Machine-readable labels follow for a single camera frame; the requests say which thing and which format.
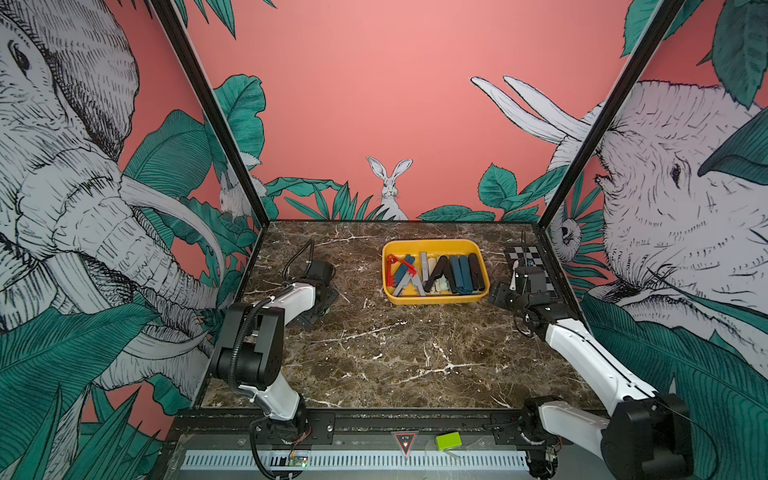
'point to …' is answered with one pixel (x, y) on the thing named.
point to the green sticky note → (448, 441)
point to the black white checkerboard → (528, 255)
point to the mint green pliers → (443, 283)
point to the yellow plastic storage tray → (431, 272)
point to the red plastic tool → (390, 279)
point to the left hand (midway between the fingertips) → (325, 300)
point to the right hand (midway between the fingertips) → (500, 283)
